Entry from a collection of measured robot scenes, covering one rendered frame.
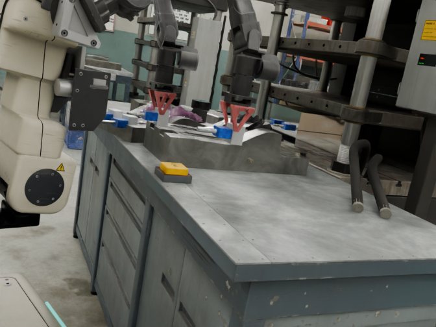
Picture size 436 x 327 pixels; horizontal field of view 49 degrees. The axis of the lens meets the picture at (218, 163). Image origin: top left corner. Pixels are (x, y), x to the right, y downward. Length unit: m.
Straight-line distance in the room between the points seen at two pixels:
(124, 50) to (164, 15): 7.12
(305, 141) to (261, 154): 0.77
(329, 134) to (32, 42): 1.49
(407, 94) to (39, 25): 1.25
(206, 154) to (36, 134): 0.49
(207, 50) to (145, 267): 4.54
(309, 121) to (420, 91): 0.62
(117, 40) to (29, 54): 7.41
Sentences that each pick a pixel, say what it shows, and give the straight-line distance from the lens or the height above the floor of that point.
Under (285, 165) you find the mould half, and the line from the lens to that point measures 1.57.
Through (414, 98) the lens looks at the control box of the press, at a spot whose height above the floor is 1.12.
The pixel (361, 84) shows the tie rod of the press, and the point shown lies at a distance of 1.85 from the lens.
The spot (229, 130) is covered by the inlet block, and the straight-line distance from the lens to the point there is 1.30.
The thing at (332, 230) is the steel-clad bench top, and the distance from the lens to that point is 1.12.
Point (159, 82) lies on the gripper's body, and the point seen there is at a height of 1.03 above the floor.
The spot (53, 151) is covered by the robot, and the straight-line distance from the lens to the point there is 1.31.
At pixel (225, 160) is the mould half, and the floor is 0.83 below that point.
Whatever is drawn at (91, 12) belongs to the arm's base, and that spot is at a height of 1.18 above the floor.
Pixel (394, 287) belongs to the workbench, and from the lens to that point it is 1.12.
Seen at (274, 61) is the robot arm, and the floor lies 1.15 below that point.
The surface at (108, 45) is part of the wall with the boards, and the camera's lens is 8.65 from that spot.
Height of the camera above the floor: 1.13
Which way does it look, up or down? 12 degrees down
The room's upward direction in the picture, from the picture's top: 10 degrees clockwise
